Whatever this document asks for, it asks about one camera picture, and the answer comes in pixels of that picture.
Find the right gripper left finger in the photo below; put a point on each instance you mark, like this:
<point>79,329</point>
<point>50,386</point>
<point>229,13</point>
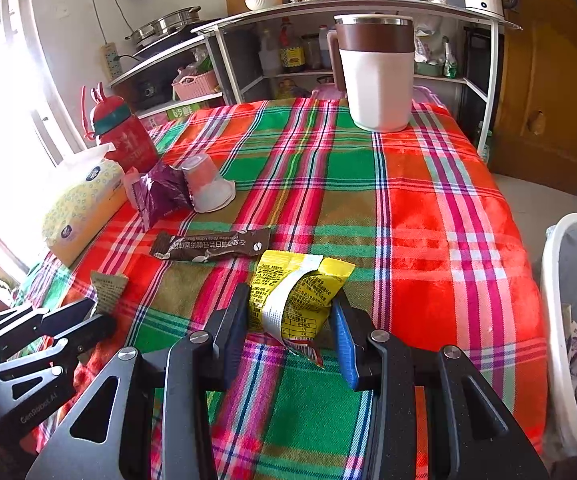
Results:
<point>107,433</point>

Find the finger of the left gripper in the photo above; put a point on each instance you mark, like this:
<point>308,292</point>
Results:
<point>22,325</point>
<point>78,334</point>

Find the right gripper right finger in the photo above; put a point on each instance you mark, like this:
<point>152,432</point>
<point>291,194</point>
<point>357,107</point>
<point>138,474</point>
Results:
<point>471,434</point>

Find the beige wrapper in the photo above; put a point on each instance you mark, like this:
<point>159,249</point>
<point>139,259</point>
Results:
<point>108,288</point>

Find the brown coffee stick wrapper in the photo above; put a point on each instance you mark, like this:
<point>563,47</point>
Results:
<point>209,247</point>

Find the yellow snack wrapper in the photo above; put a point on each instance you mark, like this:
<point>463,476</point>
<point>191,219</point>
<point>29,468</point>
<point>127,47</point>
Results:
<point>290,298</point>

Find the white trash bin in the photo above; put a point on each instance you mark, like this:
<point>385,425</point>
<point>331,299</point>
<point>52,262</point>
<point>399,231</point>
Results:
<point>558,283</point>

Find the yellow tissue pack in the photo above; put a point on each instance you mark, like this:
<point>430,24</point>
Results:
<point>84,192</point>

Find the purple snack wrapper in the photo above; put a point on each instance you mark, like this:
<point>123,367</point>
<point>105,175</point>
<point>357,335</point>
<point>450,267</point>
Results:
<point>158,192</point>

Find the clear plastic cup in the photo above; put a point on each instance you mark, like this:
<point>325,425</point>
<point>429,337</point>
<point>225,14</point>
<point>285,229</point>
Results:
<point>208,189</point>

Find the red kids water bottle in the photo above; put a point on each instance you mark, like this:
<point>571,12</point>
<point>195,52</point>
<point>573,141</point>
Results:
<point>111,122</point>

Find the pink plastic basket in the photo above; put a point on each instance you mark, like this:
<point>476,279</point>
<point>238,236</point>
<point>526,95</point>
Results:
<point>190,87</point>

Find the white power strip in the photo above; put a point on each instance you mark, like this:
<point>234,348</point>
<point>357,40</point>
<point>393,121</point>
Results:
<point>110,61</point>

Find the steel steamer pot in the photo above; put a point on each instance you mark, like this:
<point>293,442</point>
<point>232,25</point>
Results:
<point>160,28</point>

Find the wooden door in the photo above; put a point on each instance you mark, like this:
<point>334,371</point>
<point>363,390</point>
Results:
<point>535,130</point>

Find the yellow label oil bottle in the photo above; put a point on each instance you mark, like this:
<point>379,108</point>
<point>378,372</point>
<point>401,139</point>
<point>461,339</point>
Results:
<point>291,51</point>

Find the white ceramic bowl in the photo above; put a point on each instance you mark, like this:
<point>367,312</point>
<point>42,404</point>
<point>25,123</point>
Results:
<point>255,5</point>

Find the white plastic jug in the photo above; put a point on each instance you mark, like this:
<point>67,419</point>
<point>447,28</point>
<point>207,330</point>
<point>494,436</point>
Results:
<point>324,49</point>

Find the white brown thermal jug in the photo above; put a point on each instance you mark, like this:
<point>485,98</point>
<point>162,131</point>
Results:
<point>372,58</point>

